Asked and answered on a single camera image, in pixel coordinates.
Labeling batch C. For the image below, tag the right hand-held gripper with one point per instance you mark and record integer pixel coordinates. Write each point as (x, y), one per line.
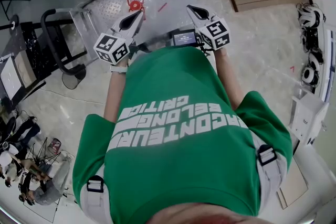
(215, 34)

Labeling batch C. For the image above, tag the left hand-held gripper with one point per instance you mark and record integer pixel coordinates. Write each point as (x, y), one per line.
(110, 47)

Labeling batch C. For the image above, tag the clear water jug red handle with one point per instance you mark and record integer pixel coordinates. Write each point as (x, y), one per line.
(135, 4)

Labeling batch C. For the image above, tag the person's right forearm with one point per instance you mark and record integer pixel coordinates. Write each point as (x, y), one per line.
(229, 78)

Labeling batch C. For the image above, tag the person's left forearm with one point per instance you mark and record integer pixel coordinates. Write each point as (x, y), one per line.
(114, 97)

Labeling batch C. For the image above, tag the black screen device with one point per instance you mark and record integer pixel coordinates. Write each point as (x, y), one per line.
(184, 38)

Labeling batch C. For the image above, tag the red strip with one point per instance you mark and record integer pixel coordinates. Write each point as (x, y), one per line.
(162, 7)

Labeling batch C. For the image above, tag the white wristband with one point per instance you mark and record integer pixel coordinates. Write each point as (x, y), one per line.
(118, 69)

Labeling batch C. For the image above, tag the black mesh waste bin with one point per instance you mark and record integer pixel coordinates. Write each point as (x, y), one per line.
(71, 82)

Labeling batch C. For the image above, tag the black desk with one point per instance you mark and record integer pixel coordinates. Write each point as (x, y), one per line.
(34, 44)

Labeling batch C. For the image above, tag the white headset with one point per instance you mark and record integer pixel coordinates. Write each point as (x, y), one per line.
(309, 76)
(311, 17)
(316, 59)

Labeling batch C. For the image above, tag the brown board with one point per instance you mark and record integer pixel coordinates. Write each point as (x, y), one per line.
(26, 70)

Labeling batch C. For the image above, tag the white board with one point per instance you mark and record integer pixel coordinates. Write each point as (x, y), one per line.
(9, 76)

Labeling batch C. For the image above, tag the white cabinet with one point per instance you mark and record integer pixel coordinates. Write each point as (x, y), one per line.
(307, 118)

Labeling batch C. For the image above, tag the person in green shirt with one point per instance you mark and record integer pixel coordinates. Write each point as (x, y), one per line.
(183, 165)

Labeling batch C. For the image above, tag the black tripod stool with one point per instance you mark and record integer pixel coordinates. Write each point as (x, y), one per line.
(44, 150)

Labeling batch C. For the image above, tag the cardboard sheet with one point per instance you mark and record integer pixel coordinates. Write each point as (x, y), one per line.
(292, 186)

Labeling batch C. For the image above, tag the person's head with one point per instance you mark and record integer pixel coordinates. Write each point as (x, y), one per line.
(210, 216)

